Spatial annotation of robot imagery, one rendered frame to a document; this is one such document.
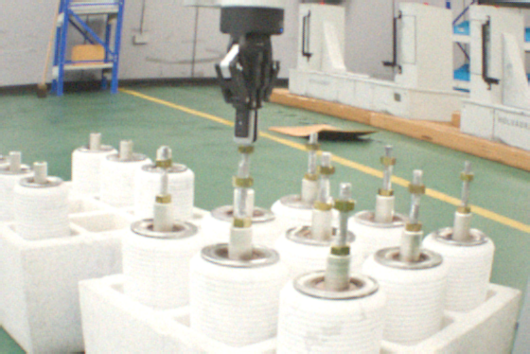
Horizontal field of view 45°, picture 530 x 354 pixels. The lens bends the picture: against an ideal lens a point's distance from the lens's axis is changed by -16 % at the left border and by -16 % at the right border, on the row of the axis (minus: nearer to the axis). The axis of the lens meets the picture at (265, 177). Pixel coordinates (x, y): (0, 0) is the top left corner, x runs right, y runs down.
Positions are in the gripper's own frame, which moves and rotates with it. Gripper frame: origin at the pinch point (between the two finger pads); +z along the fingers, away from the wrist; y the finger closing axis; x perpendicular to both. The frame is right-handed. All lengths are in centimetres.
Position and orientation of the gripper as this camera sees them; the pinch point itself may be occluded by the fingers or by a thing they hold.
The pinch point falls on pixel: (246, 125)
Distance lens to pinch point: 84.9
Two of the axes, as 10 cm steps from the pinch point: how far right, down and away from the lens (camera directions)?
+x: -9.1, -1.1, 4.0
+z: -0.4, 9.8, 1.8
